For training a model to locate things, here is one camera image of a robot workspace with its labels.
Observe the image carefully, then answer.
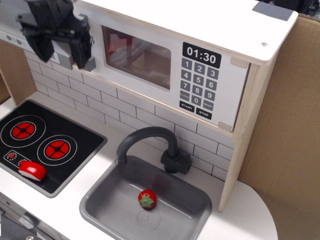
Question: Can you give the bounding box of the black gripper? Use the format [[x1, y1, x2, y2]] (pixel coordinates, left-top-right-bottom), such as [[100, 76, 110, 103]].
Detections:
[[15, 0, 93, 69]]

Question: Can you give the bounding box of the grey plastic sink basin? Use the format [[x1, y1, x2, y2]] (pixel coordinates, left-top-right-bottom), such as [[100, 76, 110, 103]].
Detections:
[[79, 156, 212, 240]]

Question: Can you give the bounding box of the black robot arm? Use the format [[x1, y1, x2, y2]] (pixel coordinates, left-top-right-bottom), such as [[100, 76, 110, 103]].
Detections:
[[15, 0, 92, 69]]

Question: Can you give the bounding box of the brown cardboard panel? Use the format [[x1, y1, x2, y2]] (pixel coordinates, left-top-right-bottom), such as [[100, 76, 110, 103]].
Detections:
[[239, 15, 320, 240]]

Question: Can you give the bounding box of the white wooden microwave cabinet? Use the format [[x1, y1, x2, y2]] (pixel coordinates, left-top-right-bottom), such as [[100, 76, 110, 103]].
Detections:
[[74, 0, 298, 212]]

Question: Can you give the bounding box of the red tuna sushi toy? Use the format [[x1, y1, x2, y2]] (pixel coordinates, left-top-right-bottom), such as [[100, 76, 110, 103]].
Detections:
[[18, 160, 47, 182]]

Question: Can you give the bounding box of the white toy microwave door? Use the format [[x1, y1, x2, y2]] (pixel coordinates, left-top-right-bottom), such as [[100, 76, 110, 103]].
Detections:
[[77, 7, 250, 132]]

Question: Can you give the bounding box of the grey oven front panel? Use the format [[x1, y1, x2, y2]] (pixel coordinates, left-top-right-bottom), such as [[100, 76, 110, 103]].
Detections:
[[0, 193, 67, 240]]

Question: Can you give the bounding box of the salmon sushi toy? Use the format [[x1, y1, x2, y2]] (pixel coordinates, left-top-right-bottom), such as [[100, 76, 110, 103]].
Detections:
[[106, 34, 145, 66]]

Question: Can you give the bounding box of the grey toy range hood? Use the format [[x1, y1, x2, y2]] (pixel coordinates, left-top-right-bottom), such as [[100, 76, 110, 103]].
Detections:
[[0, 0, 76, 71]]

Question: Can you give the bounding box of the red toy strawberry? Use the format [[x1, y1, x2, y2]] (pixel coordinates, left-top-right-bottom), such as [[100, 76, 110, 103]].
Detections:
[[138, 189, 157, 209]]

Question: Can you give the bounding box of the dark grey toy faucet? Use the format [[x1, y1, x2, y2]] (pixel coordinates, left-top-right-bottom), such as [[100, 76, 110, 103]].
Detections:
[[115, 126, 192, 174]]

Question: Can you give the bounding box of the black toy stovetop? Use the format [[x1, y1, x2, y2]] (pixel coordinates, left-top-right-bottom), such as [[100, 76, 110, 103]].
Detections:
[[0, 100, 107, 198]]

